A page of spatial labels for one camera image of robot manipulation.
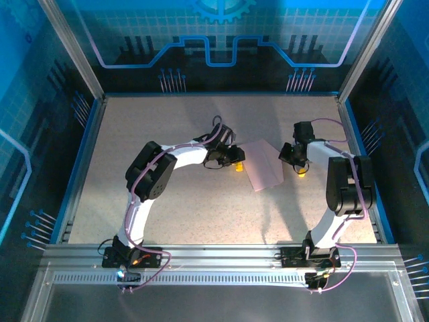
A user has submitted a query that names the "aluminium side rail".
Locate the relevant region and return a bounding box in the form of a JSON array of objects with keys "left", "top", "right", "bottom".
[
  {"left": 55, "top": 97, "right": 108, "bottom": 244},
  {"left": 336, "top": 97, "right": 386, "bottom": 243}
]

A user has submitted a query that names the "aluminium front rail beam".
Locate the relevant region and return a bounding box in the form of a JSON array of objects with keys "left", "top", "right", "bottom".
[{"left": 42, "top": 244, "right": 405, "bottom": 269}]

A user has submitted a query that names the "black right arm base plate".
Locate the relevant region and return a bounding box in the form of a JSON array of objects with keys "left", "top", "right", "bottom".
[{"left": 280, "top": 246, "right": 342, "bottom": 268}]

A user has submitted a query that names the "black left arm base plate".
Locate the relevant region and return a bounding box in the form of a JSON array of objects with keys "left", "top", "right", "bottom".
[{"left": 102, "top": 246, "right": 165, "bottom": 269}]

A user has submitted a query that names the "pink envelope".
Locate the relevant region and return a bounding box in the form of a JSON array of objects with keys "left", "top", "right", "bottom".
[{"left": 240, "top": 140, "right": 285, "bottom": 193}]

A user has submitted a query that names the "slotted cable duct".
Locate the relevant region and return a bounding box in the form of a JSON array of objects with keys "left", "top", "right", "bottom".
[{"left": 52, "top": 272, "right": 312, "bottom": 286}]

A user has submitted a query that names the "grey front platform panel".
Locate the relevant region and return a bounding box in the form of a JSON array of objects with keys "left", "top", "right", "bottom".
[{"left": 19, "top": 261, "right": 425, "bottom": 322}]

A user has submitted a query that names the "black connector box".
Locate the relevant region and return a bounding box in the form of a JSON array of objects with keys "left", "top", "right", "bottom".
[
  {"left": 116, "top": 268, "right": 141, "bottom": 290},
  {"left": 304, "top": 270, "right": 328, "bottom": 291}
]

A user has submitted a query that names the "aluminium corner post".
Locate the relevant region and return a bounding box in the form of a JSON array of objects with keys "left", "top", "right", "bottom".
[
  {"left": 37, "top": 0, "right": 107, "bottom": 102},
  {"left": 336, "top": 0, "right": 405, "bottom": 103}
]

